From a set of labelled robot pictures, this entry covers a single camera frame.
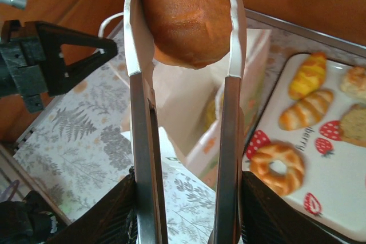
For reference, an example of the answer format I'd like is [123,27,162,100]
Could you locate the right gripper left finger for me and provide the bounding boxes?
[48,167,140,244]

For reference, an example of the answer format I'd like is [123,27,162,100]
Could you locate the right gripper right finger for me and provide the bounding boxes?
[242,170,344,244]

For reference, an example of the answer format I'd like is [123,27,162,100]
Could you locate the metal tongs white tips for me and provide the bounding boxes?
[123,0,247,244]

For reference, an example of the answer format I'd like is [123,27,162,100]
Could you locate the white paper bag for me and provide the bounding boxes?
[98,12,272,193]

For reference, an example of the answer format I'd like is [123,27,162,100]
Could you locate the brown fake bread loaf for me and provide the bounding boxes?
[140,0,235,70]

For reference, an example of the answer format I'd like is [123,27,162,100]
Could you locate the yellow twisted fake bread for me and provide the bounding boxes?
[288,52,327,101]

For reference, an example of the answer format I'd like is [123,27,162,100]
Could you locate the striped fake croissant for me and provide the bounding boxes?
[279,89,334,131]

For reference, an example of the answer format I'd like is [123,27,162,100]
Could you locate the seeded fake bread slice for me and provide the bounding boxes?
[339,103,366,147]

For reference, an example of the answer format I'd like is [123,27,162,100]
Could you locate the white orange fake scone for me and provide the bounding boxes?
[339,66,366,101]

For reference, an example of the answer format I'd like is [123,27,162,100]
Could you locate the floral print tablecloth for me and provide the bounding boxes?
[13,9,366,244]

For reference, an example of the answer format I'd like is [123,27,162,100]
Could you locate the strawberry print white tray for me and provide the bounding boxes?
[242,52,366,242]

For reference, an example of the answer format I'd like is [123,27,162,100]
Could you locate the black device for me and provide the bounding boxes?
[0,189,68,244]

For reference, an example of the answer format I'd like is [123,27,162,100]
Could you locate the aluminium table edge strip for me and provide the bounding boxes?
[245,9,366,51]

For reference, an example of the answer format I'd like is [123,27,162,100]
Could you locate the ring shaped fake bread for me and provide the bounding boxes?
[249,140,306,197]

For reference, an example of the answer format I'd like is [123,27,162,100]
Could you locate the purple cord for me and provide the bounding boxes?
[0,179,21,202]

